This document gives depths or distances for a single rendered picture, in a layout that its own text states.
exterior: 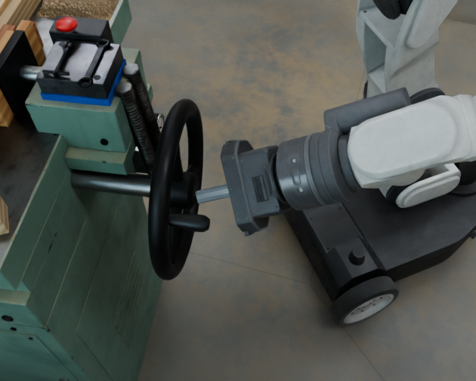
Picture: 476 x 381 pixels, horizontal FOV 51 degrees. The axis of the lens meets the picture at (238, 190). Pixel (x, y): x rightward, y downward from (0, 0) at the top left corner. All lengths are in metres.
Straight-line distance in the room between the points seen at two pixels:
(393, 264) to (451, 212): 0.28
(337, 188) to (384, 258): 0.96
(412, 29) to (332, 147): 0.45
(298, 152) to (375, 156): 0.10
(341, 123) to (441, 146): 0.13
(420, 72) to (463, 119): 0.62
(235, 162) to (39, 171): 0.29
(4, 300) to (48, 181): 0.18
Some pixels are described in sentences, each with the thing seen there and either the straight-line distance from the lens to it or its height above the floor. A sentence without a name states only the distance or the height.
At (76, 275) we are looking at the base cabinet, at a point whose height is 0.67.
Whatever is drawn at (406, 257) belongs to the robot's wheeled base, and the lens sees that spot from 1.55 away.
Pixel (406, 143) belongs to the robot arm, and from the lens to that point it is 0.53.
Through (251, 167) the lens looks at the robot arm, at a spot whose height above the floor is 0.98.
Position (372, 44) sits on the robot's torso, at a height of 0.77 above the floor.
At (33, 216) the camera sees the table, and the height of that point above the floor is 0.88.
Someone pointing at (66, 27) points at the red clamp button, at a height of 1.02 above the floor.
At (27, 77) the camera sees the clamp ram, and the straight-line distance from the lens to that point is 0.83.
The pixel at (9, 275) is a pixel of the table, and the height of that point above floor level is 0.87.
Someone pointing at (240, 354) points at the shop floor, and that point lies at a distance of 1.53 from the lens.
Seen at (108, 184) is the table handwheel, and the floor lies 0.82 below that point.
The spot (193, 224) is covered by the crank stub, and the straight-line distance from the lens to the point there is 0.69.
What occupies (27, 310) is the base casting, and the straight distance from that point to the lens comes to 0.80.
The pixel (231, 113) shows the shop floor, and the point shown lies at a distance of 2.04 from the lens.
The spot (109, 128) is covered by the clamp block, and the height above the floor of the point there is 0.93.
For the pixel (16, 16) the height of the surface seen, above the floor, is 0.93.
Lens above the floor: 1.47
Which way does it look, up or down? 55 degrees down
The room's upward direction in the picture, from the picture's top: straight up
